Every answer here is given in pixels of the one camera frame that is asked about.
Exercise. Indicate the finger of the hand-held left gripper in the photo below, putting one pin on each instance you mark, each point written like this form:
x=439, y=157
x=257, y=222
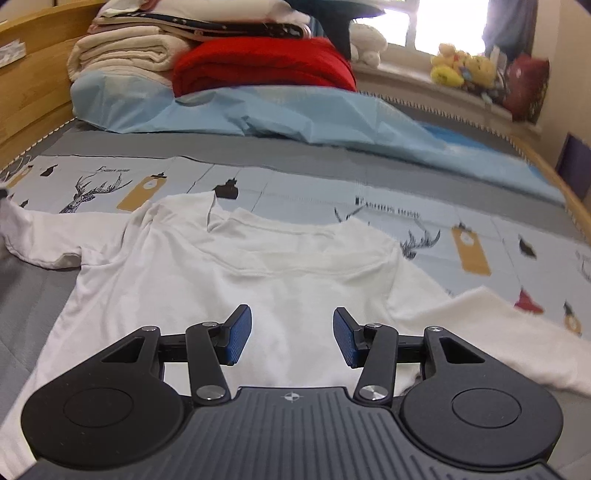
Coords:
x=2, y=194

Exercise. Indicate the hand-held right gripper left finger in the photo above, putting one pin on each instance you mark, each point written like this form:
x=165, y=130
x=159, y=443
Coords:
x=238, y=334

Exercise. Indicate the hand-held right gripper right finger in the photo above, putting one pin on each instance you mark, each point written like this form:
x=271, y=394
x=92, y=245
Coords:
x=346, y=339

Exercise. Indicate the white t-shirt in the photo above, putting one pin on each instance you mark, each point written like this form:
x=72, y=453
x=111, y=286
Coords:
x=277, y=277

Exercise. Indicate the wooden headboard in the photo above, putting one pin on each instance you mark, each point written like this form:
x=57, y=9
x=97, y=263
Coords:
x=32, y=92

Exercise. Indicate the white sticker label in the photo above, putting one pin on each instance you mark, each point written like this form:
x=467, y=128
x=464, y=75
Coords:
x=11, y=50

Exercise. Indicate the cream folded blanket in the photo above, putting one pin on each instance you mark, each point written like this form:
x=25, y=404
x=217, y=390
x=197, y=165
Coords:
x=120, y=55

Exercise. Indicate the light blue sheet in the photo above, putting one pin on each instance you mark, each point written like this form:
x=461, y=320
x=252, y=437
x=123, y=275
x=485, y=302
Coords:
x=277, y=115

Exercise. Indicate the pink cloth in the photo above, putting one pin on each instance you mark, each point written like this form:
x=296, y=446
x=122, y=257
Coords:
x=147, y=3

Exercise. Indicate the white windowsill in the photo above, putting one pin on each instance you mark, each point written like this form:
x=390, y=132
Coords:
x=415, y=83

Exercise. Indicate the red folded blanket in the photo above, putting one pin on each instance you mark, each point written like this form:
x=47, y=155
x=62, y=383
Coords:
x=258, y=64

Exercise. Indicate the white folded quilt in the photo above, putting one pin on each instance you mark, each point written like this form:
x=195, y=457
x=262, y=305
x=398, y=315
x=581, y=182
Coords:
x=207, y=9

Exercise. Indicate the white plush toy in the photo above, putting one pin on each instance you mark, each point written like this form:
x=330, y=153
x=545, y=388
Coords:
x=369, y=41

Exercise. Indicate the pale yellow plush toy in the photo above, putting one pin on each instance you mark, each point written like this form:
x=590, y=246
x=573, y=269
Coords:
x=450, y=54

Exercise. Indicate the dark patterned folded cloth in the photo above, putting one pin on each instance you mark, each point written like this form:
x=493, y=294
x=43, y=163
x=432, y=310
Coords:
x=258, y=28

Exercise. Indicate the dark red cushion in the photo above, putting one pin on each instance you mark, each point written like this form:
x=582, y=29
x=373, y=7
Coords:
x=521, y=87

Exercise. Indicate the dark teal shark plush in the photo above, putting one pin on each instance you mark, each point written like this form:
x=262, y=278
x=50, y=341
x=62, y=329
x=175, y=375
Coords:
x=339, y=32

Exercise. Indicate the window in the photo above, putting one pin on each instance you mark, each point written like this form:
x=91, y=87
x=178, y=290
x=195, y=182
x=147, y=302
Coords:
x=443, y=18

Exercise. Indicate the blue curtain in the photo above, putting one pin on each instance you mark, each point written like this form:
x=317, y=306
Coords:
x=508, y=23

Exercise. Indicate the wooden bed frame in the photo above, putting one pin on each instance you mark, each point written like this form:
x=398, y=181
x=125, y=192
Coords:
x=549, y=170

